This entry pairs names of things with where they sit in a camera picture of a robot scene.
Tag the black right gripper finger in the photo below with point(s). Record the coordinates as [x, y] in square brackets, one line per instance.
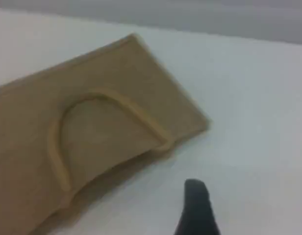
[197, 210]

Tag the brown jute tote bag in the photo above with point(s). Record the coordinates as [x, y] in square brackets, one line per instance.
[80, 122]

